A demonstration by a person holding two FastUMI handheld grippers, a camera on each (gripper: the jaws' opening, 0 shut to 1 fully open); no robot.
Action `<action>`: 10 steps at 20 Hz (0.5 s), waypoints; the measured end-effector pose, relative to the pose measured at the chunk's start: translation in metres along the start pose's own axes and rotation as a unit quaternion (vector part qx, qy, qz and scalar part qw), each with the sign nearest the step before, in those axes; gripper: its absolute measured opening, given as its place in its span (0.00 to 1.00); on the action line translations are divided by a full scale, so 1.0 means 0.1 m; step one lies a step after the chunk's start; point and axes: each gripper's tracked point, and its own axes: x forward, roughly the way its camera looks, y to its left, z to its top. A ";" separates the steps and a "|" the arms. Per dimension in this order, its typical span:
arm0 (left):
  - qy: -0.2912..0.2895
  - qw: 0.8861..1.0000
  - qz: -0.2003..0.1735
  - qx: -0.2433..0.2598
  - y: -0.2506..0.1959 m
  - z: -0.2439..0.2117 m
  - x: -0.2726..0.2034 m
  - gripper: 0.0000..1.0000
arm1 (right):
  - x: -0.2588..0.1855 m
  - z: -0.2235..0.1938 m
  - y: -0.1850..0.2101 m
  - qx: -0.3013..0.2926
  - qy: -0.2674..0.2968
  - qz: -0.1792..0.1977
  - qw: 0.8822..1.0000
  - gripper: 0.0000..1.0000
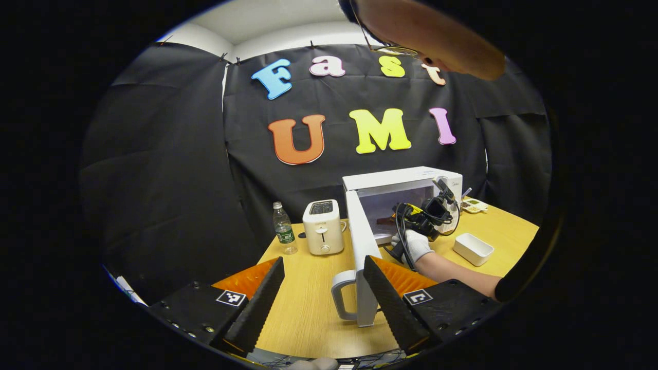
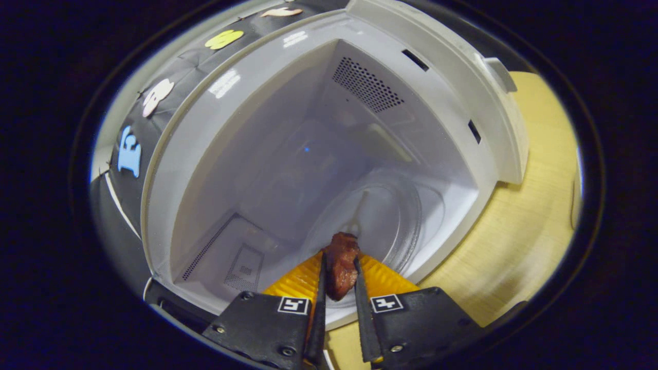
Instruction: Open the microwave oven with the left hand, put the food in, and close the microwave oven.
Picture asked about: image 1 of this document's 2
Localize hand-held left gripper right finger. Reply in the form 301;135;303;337
363;255;502;356

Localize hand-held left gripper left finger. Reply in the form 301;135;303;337
149;257;286;355

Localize white microwave oven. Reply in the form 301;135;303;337
331;166;463;328

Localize white rectangular tray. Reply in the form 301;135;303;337
452;233;495;267

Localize clear plastic water bottle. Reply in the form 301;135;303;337
272;201;299;255

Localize white toaster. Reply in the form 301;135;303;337
302;199;346;256

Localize black backdrop cloth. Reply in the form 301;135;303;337
80;42;553;304

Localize person's eyeglasses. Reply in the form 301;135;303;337
350;0;419;57

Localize person's head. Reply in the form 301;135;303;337
337;0;507;81

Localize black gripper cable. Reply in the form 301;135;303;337
392;203;418;271

